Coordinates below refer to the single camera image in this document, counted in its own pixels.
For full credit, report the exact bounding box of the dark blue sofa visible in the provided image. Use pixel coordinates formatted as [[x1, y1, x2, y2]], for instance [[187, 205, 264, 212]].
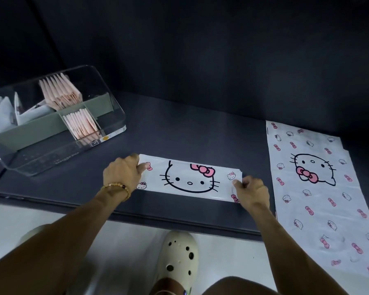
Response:
[[0, 0, 369, 243]]

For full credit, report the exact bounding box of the cream left clog shoe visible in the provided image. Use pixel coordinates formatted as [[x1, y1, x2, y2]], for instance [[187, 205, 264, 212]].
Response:
[[17, 224, 50, 243]]

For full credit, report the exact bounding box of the stack of polka dot bags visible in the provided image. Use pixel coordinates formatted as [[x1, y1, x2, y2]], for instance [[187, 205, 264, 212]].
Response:
[[61, 73, 84, 103]]

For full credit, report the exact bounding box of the person's left forearm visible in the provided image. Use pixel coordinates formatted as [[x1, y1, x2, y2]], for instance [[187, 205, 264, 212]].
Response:
[[0, 188, 131, 295]]

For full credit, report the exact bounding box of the clear plastic organizer box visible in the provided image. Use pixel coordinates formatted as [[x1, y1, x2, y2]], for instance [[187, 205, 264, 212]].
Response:
[[0, 65, 127, 177]]

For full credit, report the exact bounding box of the person's right forearm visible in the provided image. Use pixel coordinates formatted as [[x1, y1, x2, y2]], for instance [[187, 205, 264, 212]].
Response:
[[251, 205, 350, 295]]

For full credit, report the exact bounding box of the stack of kitty bags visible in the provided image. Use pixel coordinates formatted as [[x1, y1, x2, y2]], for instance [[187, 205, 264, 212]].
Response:
[[266, 120, 369, 275]]

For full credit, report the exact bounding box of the cream clog shoe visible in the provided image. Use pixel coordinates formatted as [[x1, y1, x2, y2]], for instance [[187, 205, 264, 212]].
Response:
[[155, 230, 199, 295], [17, 224, 50, 243]]

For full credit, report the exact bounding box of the person's right hand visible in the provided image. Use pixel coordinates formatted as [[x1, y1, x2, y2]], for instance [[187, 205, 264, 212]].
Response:
[[232, 176, 271, 214]]

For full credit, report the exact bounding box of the cream right clog shoe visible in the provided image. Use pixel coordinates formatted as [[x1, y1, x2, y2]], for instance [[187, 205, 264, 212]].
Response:
[[155, 230, 199, 295]]

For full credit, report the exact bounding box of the white kitty bags group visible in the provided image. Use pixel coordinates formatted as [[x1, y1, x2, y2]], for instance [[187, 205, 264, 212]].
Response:
[[14, 92, 57, 126]]

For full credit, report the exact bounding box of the pink bags row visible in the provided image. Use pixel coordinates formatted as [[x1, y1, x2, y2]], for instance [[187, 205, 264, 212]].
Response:
[[79, 109, 100, 134]]

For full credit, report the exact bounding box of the brown bead bracelet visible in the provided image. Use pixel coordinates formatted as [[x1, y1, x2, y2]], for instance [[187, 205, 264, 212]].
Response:
[[100, 182, 132, 202]]

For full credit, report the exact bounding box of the person's left hand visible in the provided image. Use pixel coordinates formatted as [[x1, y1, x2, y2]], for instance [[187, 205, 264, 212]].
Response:
[[102, 154, 148, 197]]

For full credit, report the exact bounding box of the person's right leg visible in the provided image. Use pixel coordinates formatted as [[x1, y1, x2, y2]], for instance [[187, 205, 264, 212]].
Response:
[[153, 275, 277, 295]]

